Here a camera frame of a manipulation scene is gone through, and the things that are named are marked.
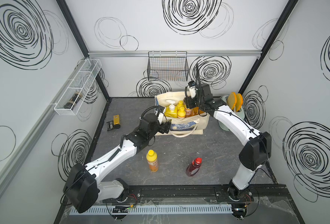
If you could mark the orange bottle yellow cap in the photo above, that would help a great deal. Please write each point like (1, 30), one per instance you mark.
(181, 113)
(180, 104)
(152, 160)
(189, 112)

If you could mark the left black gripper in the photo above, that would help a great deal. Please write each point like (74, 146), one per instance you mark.
(162, 126)

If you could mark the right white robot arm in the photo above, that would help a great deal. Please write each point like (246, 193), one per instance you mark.
(256, 145)

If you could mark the cream canvas shopping bag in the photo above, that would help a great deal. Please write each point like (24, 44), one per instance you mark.
(181, 128)

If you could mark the white wire wall shelf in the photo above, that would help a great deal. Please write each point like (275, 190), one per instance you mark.
(84, 82)

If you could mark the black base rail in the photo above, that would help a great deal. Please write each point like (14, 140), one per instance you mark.
(219, 193)

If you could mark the yellow toast slice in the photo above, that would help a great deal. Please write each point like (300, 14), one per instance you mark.
(232, 100)

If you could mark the grey slotted cable duct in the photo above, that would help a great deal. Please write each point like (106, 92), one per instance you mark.
(160, 209)

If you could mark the red liquid bottle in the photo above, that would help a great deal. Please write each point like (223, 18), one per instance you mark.
(193, 168)

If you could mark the orange toast slice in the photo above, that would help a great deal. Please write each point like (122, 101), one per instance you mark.
(239, 101)

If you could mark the dark bottle in shelf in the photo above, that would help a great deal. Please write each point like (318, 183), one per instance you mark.
(73, 101)

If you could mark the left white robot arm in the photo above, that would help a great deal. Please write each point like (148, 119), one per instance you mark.
(85, 186)

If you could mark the yellow pump soap bottle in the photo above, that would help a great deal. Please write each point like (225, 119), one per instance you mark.
(171, 110)

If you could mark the yellow black small device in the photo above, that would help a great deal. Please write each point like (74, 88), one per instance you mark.
(114, 124)

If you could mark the black wire wall basket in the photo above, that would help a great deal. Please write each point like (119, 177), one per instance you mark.
(167, 66)

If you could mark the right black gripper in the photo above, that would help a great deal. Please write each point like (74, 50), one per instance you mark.
(188, 101)

